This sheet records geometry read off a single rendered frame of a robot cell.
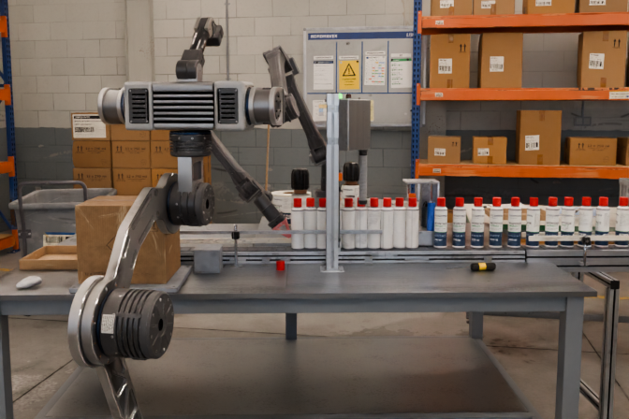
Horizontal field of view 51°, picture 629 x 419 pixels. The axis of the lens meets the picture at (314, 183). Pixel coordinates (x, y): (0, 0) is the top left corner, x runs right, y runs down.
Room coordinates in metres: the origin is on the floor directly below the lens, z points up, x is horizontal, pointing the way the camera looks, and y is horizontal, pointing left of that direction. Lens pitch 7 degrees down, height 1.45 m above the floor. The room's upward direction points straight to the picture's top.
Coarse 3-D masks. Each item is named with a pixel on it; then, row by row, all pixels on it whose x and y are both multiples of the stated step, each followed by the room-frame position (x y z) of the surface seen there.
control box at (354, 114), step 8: (344, 104) 2.43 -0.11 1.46; (352, 104) 2.44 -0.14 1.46; (360, 104) 2.49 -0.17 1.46; (368, 104) 2.54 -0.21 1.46; (344, 112) 2.43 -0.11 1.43; (352, 112) 2.44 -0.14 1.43; (360, 112) 2.49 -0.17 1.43; (368, 112) 2.54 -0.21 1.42; (344, 120) 2.43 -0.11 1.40; (352, 120) 2.44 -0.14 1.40; (360, 120) 2.50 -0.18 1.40; (368, 120) 2.54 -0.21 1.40; (344, 128) 2.43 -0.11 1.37; (352, 128) 2.44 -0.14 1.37; (360, 128) 2.50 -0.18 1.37; (368, 128) 2.54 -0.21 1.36; (344, 136) 2.43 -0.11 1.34; (352, 136) 2.44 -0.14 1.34; (360, 136) 2.50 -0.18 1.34; (368, 136) 2.54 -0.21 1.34; (344, 144) 2.43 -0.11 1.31; (352, 144) 2.44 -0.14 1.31; (360, 144) 2.50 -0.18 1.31; (368, 144) 2.54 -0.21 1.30
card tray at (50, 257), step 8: (40, 248) 2.65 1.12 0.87; (48, 248) 2.70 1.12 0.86; (56, 248) 2.70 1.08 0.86; (64, 248) 2.70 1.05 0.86; (72, 248) 2.70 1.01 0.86; (24, 256) 2.50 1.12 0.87; (32, 256) 2.56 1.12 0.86; (40, 256) 2.64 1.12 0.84; (48, 256) 2.65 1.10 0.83; (56, 256) 2.65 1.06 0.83; (64, 256) 2.65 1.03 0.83; (72, 256) 2.65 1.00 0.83; (24, 264) 2.45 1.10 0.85; (32, 264) 2.45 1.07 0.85; (40, 264) 2.45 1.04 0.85; (48, 264) 2.45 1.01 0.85; (56, 264) 2.45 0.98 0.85; (64, 264) 2.45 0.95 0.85; (72, 264) 2.45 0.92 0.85
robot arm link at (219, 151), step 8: (216, 144) 2.65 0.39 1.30; (216, 152) 2.64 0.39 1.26; (224, 152) 2.63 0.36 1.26; (224, 160) 2.62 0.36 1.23; (232, 160) 2.63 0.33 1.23; (232, 168) 2.61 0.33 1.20; (240, 168) 2.61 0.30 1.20; (232, 176) 2.60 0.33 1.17; (240, 176) 2.59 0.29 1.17; (248, 176) 2.60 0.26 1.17; (240, 184) 2.60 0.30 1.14; (248, 184) 2.57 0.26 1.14; (240, 192) 2.58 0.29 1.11; (248, 192) 2.57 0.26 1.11
